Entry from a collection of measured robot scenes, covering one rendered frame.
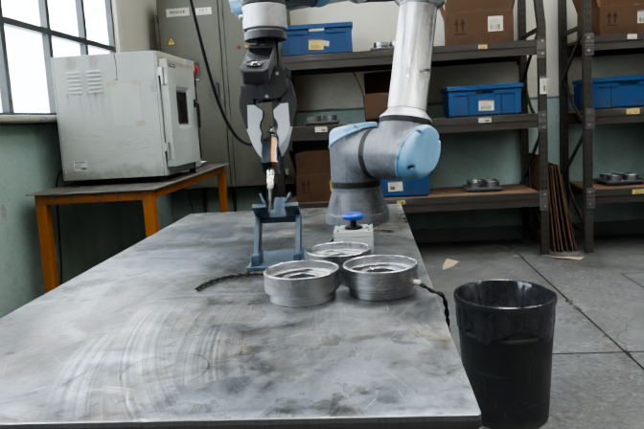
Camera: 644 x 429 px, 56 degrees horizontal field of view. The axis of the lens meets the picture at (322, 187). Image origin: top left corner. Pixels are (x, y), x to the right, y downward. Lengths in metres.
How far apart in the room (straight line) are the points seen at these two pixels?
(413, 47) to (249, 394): 0.94
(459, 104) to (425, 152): 3.13
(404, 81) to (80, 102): 2.19
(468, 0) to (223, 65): 1.86
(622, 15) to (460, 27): 1.08
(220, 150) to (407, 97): 3.54
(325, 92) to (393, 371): 4.35
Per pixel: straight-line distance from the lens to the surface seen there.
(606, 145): 5.21
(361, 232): 1.07
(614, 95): 4.70
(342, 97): 4.88
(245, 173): 4.74
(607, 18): 4.68
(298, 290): 0.80
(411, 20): 1.37
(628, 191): 4.66
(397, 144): 1.28
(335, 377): 0.61
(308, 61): 4.31
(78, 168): 3.27
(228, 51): 4.77
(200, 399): 0.59
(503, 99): 4.48
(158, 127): 3.10
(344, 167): 1.38
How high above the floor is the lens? 1.05
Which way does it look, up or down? 6 degrees down
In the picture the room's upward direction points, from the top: 3 degrees counter-clockwise
